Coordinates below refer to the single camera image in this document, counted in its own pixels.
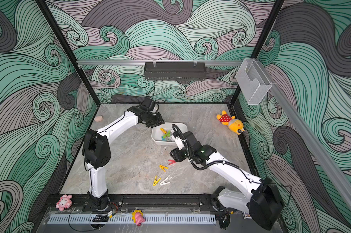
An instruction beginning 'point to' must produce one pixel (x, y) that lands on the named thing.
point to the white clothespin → (163, 182)
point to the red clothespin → (173, 161)
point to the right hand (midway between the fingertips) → (173, 152)
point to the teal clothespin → (163, 139)
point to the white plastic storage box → (161, 134)
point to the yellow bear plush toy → (234, 124)
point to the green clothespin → (167, 134)
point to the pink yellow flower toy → (137, 216)
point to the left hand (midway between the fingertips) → (164, 120)
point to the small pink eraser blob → (98, 118)
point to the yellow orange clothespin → (163, 167)
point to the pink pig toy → (64, 202)
